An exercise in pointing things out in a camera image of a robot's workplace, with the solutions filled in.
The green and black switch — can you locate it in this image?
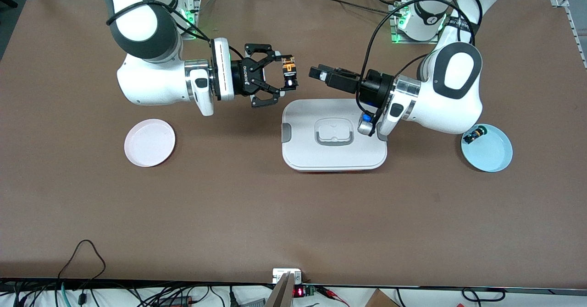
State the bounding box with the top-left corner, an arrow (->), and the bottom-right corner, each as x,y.
463,125 -> 487,145

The black coiled cable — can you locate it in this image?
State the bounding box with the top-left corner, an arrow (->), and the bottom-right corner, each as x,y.
461,287 -> 506,304

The black looped cable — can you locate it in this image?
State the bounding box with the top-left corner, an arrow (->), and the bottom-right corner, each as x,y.
57,240 -> 107,284

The light blue round plate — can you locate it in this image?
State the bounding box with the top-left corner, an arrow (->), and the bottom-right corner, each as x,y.
461,123 -> 513,173

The grey aluminium bar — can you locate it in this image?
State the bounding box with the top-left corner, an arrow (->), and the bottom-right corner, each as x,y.
264,273 -> 297,307

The perforated metal rail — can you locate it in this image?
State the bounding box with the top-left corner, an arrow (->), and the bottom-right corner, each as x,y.
566,5 -> 587,69

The pale pink round plate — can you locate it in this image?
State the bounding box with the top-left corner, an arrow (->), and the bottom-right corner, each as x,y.
124,119 -> 176,168

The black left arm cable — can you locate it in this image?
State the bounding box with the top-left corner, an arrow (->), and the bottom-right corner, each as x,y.
360,0 -> 483,124

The white edge bracket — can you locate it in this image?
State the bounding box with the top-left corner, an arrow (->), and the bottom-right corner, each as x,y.
272,268 -> 302,285

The brown cardboard piece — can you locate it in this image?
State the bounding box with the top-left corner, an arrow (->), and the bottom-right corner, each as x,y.
365,289 -> 402,307

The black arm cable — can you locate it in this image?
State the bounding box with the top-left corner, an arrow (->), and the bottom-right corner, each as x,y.
360,0 -> 483,124
106,0 -> 246,62

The white container lid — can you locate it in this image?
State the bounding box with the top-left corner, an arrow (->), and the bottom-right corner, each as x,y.
281,99 -> 388,173

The thin black table cable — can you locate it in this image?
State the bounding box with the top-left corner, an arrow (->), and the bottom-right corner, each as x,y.
312,0 -> 399,15

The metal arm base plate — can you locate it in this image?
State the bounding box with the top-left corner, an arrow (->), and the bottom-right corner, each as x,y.
389,0 -> 415,44
173,0 -> 202,40

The grey box handle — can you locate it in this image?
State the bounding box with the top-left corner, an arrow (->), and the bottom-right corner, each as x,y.
315,118 -> 354,147

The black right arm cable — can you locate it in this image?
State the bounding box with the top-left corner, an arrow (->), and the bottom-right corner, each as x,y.
106,0 -> 246,62

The orange and black switch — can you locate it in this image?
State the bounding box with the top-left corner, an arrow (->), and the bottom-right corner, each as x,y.
281,56 -> 299,90

